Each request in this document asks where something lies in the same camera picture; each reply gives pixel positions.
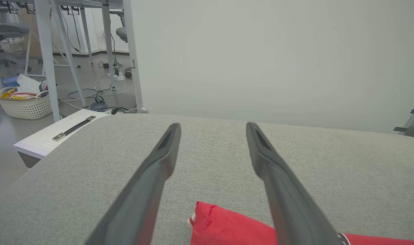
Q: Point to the clothes pile in basket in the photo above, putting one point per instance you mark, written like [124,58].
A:
[27,86]

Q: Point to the grey office chair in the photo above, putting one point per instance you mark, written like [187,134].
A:
[8,32]
[122,32]

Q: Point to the red and white jersey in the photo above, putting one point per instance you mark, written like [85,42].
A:
[227,228]

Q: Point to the white partition panel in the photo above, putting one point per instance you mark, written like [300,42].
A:
[278,58]

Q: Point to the white metal desk frame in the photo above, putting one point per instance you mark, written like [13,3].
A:
[45,51]

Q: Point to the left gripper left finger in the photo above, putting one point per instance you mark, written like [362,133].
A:
[135,211]

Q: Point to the small white power strip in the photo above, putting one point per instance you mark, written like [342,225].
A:
[118,77]

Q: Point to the cream woven laundry basket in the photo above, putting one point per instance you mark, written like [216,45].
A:
[27,108]

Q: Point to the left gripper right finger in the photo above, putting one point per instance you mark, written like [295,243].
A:
[295,214]

